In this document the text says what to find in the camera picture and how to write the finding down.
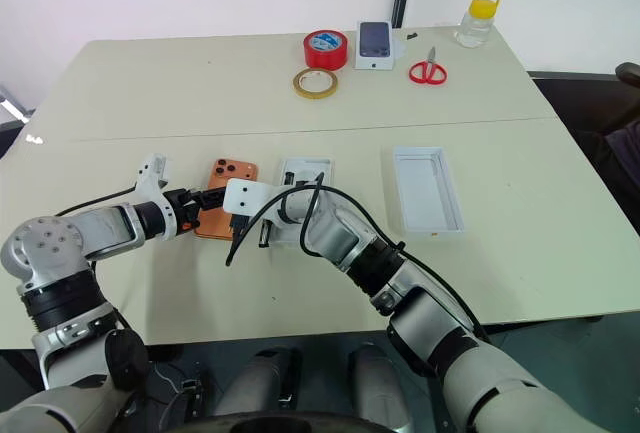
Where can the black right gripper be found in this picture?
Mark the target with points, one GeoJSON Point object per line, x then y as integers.
{"type": "Point", "coordinates": [239, 227]}

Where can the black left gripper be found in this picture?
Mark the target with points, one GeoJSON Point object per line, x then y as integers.
{"type": "Point", "coordinates": [181, 210]}

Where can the orange smartphone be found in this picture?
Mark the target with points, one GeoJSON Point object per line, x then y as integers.
{"type": "Point", "coordinates": [235, 170]}

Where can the white phone box base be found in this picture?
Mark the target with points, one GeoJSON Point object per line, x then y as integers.
{"type": "Point", "coordinates": [307, 169]}

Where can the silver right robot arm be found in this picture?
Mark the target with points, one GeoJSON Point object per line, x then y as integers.
{"type": "Point", "coordinates": [450, 348]}

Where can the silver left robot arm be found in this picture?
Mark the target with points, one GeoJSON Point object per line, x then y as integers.
{"type": "Point", "coordinates": [102, 227]}

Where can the white phone box lid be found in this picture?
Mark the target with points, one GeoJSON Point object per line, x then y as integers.
{"type": "Point", "coordinates": [427, 192]}

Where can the phone box with purple print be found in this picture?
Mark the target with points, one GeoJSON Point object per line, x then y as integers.
{"type": "Point", "coordinates": [374, 44]}

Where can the clear jar with yellow lid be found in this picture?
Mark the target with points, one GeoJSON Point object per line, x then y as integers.
{"type": "Point", "coordinates": [477, 18]}

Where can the silver robot left leg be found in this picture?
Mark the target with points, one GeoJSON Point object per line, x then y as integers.
{"type": "Point", "coordinates": [260, 383]}

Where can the silver robot leg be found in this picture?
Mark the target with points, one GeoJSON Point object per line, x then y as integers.
{"type": "Point", "coordinates": [260, 383]}
{"type": "Point", "coordinates": [376, 387]}

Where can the yellow tape roll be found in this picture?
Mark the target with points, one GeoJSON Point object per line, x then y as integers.
{"type": "Point", "coordinates": [315, 83]}

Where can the red tape roll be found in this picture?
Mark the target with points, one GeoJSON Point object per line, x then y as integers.
{"type": "Point", "coordinates": [325, 49]}

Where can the silver robot right leg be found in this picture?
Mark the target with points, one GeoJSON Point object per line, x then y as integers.
{"type": "Point", "coordinates": [376, 387]}

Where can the dark rounded robot torso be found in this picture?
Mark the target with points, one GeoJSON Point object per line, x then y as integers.
{"type": "Point", "coordinates": [280, 424]}

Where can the dark grey object at edge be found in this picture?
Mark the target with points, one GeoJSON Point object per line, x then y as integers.
{"type": "Point", "coordinates": [12, 115]}

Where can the small black object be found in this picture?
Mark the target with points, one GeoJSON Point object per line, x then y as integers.
{"type": "Point", "coordinates": [411, 35]}

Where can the black chair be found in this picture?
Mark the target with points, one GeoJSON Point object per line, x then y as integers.
{"type": "Point", "coordinates": [600, 118]}

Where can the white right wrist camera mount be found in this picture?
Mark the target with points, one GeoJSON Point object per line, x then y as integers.
{"type": "Point", "coordinates": [246, 197]}

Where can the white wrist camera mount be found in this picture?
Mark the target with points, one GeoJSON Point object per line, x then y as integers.
{"type": "Point", "coordinates": [246, 197]}
{"type": "Point", "coordinates": [151, 174]}

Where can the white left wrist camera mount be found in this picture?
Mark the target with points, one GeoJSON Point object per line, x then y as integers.
{"type": "Point", "coordinates": [151, 174]}

